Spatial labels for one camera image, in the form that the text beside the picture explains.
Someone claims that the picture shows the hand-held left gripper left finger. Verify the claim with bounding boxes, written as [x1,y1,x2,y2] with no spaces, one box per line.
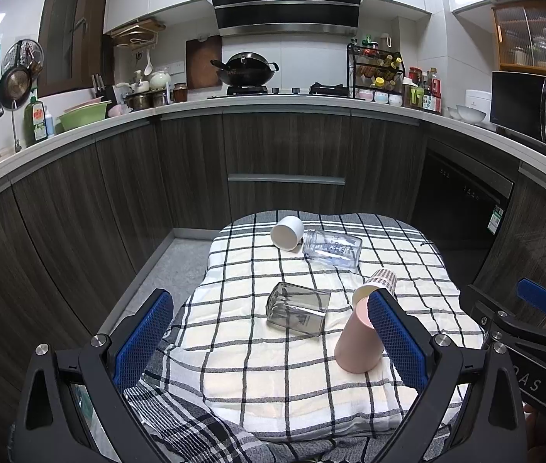
[10,288,175,463]

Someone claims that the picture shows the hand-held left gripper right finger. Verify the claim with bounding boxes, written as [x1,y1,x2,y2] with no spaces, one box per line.
[367,289,529,463]

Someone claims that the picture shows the pink cup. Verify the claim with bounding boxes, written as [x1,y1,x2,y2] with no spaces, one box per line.
[334,296,385,373]

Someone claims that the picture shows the checkered paper cup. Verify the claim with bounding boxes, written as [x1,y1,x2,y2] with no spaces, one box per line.
[351,267,397,308]

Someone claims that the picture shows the grey square glass cup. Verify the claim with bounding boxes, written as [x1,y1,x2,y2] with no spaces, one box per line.
[266,282,332,336]

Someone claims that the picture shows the white cup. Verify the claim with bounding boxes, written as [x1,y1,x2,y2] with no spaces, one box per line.
[270,215,305,252]

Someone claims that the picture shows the grey plaid cloth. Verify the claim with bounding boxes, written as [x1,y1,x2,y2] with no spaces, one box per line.
[123,210,467,463]

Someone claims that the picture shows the clear glass bottle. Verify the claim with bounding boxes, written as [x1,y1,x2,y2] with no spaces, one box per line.
[302,229,363,269]

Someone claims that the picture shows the cream checked cloth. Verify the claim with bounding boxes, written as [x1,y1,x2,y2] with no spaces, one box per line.
[164,222,491,444]

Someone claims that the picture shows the black dishwasher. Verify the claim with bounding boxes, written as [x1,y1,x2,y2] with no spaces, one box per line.
[413,137,515,252]

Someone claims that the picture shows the dark wood base cabinets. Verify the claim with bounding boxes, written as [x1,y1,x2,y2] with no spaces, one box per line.
[0,106,546,396]

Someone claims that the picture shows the dark wood drawer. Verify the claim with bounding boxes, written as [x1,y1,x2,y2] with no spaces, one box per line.
[227,174,346,223]

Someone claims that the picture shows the large white bowl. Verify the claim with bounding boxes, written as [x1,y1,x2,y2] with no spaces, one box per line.
[456,105,487,124]

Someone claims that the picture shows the black microwave oven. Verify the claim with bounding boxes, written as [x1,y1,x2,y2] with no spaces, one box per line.
[489,71,546,157]

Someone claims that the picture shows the white rice cooker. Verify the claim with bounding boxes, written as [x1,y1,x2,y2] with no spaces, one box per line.
[465,89,492,117]

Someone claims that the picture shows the green basin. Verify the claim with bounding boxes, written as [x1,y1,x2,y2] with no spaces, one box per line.
[57,100,112,134]

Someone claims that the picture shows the dark sauce bottle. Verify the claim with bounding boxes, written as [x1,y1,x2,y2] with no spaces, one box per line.
[426,68,443,98]

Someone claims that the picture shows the steel pot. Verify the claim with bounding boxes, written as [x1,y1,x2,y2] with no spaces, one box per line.
[123,91,168,111]

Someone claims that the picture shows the green dish soap bottle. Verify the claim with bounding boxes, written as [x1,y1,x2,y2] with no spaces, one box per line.
[24,94,48,144]

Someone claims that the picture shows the pink basin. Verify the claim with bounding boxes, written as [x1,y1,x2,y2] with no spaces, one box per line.
[63,96,105,113]

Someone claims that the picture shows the knife block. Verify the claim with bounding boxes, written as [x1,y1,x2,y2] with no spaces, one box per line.
[91,73,120,107]

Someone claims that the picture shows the glass door wooden cabinet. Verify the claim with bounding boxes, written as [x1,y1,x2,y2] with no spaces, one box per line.
[492,1,546,75]

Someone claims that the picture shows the black spice rack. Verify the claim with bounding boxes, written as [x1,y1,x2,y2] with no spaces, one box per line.
[347,42,405,102]

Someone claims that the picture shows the gas cooktop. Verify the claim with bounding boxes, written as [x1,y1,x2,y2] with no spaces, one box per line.
[207,83,351,100]

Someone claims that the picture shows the brown cutting board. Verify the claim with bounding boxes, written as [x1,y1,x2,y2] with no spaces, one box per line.
[185,36,223,90]

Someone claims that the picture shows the hanging frying pan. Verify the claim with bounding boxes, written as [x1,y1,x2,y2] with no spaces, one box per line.
[0,65,31,109]

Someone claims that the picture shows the black wok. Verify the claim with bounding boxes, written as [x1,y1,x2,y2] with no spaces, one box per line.
[210,51,280,86]

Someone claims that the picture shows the wooden board rack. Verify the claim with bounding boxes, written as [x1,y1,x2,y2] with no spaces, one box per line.
[110,18,166,50]

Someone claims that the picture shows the brown framed window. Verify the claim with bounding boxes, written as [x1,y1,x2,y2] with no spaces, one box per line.
[36,0,112,98]

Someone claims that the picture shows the round wire rack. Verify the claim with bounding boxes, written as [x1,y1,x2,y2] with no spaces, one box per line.
[2,39,44,78]

